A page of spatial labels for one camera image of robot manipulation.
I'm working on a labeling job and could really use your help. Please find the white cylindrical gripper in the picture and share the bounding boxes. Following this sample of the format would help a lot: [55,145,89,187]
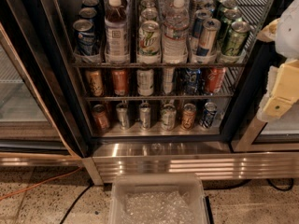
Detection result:
[256,19,299,122]

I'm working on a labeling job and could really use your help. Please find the blue pepsi can front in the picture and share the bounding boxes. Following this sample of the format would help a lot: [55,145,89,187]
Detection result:
[73,19,96,56]

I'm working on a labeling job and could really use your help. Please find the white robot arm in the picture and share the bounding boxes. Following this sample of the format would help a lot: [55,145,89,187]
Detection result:
[257,0,299,122]

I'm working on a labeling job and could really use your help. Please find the green soda can front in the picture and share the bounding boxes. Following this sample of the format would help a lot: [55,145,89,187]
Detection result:
[220,21,250,63]

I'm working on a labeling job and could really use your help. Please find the red can middle shelf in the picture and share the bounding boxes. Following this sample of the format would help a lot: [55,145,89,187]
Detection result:
[205,68,226,93]

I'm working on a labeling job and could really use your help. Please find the red bull can front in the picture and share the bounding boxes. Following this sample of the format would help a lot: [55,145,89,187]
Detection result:
[196,18,221,57]

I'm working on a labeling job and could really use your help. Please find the red bull can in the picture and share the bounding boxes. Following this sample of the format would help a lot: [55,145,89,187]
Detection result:
[190,0,209,16]
[196,18,221,57]
[191,9,212,50]

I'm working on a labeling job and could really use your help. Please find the blue can middle shelf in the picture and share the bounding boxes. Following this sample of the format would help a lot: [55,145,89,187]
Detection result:
[182,68,201,95]

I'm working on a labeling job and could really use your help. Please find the blue can shelf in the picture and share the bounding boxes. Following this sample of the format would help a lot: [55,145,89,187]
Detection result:
[199,102,217,129]
[182,68,201,95]

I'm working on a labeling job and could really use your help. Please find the blue can bottom shelf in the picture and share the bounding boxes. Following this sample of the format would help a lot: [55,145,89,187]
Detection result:
[199,102,217,129]

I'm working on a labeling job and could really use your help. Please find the brown can bottom shelf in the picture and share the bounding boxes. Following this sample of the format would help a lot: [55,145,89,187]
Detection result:
[181,104,196,130]

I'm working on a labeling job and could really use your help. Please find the silver can middle shelf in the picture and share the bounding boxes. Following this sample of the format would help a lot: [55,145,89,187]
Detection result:
[163,67,175,94]

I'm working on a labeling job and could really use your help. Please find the white can bottom shelf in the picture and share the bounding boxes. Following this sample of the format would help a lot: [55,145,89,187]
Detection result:
[161,104,177,131]

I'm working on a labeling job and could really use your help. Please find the white can shelf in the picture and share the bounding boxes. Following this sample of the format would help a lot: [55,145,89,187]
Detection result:
[161,104,177,131]
[137,69,154,96]

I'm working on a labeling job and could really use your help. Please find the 7up can front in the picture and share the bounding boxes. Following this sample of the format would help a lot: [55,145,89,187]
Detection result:
[137,21,161,63]

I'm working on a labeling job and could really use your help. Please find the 7up can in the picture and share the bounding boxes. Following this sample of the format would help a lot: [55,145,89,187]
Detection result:
[137,21,161,63]
[139,7,158,22]
[139,0,156,11]

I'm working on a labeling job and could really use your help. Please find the stainless steel fridge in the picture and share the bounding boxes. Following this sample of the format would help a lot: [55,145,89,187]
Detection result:
[0,0,298,185]

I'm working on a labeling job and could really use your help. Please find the white can middle shelf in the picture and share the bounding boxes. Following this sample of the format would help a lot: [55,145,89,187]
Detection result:
[137,69,154,96]

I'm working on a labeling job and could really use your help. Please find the silver can bottom middle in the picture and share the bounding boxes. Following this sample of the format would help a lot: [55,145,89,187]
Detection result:
[139,103,151,130]

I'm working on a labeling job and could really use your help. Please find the silver can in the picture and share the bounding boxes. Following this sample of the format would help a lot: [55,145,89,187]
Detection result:
[116,103,130,130]
[139,103,151,130]

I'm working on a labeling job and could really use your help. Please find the orange can middle shelf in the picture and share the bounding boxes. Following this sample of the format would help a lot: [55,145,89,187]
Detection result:
[111,69,129,96]

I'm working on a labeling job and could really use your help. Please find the orange can shelf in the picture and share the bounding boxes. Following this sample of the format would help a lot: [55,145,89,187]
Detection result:
[92,105,110,131]
[111,69,129,96]

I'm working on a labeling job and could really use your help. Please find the silver can bottom left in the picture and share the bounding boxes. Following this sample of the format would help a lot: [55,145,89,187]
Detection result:
[116,103,130,130]

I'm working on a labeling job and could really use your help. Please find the tan can middle shelf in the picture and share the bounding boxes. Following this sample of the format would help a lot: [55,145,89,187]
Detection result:
[85,70,104,97]

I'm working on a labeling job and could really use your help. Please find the orange can bottom shelf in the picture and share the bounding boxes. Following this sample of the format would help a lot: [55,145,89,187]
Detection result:
[92,105,110,131]

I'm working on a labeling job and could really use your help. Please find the glass fridge door left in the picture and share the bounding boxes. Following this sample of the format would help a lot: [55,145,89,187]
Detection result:
[0,24,81,160]

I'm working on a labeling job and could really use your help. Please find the water bottle front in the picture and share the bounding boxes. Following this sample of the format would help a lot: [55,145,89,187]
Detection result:
[163,0,190,63]

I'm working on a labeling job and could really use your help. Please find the brown tea bottle front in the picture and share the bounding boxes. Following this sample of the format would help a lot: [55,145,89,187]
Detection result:
[105,0,129,63]

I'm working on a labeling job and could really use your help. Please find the clear plastic bin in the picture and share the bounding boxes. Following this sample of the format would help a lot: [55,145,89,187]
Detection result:
[108,174,211,224]

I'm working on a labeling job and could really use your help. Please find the black cable right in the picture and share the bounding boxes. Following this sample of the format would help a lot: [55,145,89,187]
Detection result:
[203,177,295,192]

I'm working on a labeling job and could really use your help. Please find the black cable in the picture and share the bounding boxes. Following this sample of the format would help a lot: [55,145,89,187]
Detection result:
[203,177,295,192]
[59,180,94,224]

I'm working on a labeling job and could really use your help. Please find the black cable left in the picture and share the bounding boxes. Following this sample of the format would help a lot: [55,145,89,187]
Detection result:
[59,180,94,224]

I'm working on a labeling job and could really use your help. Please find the orange cable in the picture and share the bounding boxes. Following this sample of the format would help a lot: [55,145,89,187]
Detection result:
[0,166,84,202]

